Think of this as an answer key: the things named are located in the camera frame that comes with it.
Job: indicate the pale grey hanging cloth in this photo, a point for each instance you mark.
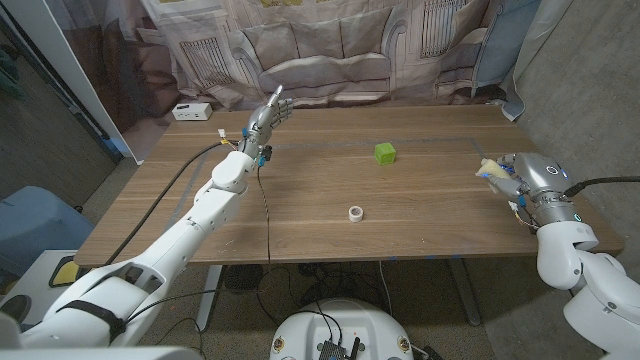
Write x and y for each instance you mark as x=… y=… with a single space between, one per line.
x=530 y=50

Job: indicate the black round floor fan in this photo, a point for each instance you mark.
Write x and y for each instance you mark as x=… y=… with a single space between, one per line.
x=240 y=279

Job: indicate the white tape roll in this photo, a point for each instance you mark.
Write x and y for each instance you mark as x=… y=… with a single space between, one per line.
x=356 y=214

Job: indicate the printed sofa backdrop cloth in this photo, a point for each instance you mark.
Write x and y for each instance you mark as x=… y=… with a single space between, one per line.
x=320 y=55

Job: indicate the grey table leg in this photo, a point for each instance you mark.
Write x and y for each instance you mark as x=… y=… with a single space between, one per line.
x=464 y=295

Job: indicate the pale yellow sponge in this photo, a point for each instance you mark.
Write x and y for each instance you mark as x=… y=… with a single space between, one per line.
x=492 y=169

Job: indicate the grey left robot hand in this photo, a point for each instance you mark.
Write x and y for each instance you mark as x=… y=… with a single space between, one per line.
x=261 y=122

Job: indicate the white leaning panel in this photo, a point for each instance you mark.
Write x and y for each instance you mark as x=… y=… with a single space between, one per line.
x=65 y=65

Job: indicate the green cube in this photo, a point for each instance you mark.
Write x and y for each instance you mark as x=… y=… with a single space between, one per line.
x=385 y=154

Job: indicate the white table leg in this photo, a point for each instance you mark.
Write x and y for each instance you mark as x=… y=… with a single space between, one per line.
x=209 y=295

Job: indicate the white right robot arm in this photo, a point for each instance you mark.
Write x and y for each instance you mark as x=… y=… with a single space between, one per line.
x=590 y=285

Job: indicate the white power strip box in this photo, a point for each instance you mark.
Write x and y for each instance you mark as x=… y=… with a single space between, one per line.
x=192 y=111

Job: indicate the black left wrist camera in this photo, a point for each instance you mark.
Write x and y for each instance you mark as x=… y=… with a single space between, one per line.
x=265 y=153

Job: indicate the white floor base yellow pad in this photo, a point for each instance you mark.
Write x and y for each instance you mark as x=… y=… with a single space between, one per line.
x=35 y=280

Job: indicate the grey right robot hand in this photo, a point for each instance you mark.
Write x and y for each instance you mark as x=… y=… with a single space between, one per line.
x=542 y=180

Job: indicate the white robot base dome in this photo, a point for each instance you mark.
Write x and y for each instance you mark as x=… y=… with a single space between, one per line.
x=340 y=325

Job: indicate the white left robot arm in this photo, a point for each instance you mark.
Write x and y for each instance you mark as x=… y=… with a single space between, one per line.
x=180 y=240

